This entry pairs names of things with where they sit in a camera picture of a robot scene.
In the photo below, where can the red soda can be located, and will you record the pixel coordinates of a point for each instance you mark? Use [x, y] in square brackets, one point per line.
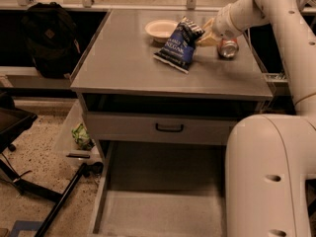
[228, 48]

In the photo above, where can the green chip bag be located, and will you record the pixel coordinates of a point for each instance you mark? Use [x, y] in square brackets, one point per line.
[82, 137]

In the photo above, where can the open grey bottom drawer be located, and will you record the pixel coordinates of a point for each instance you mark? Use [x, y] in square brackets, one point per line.
[161, 190]

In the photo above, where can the black backpack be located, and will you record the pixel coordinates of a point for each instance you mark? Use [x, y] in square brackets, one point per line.
[52, 40]

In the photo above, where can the grey drawer cabinet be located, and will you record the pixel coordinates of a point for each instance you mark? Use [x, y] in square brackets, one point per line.
[120, 75]

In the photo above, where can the closed grey drawer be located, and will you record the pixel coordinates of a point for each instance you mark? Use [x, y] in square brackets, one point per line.
[141, 128]

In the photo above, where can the blue chip bag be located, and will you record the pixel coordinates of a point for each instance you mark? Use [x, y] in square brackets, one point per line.
[179, 49]

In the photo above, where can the white bowl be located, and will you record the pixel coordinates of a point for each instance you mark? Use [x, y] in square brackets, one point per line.
[160, 30]

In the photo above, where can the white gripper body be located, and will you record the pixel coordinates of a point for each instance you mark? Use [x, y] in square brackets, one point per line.
[222, 26]

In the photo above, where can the metal strut with bracket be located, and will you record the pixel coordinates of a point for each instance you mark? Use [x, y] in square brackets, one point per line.
[275, 77]

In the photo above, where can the black drawer handle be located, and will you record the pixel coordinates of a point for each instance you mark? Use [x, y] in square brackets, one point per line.
[169, 128]

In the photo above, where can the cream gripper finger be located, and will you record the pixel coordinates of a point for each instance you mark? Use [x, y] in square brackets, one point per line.
[208, 39]
[207, 27]

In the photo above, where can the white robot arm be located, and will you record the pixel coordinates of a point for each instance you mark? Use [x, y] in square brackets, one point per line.
[270, 157]

